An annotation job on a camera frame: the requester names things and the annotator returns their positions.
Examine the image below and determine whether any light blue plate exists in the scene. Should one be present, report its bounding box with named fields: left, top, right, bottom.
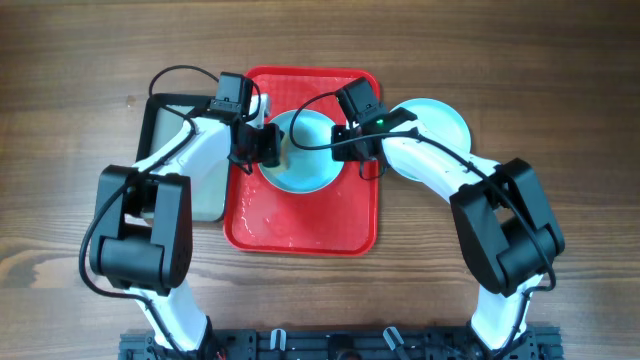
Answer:
left=259, top=110, right=344, bottom=194

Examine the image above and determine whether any turquoise plate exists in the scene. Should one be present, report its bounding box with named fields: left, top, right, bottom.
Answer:
left=393, top=98, right=472, bottom=153

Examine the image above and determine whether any green yellow sponge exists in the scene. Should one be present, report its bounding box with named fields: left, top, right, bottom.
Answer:
left=279, top=134, right=291, bottom=170

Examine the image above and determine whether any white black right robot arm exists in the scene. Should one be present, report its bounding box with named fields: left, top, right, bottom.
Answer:
left=331, top=119, right=565, bottom=359

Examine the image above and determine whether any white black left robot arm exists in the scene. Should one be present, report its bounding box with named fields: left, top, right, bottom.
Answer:
left=78, top=116, right=284, bottom=359

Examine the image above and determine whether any black water tray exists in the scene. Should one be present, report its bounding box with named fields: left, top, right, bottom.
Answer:
left=136, top=93, right=230, bottom=222

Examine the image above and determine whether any red plastic tray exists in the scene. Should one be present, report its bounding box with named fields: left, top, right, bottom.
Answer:
left=224, top=65, right=381, bottom=256

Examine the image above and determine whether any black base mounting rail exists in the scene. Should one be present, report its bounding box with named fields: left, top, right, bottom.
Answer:
left=118, top=325, right=565, bottom=360

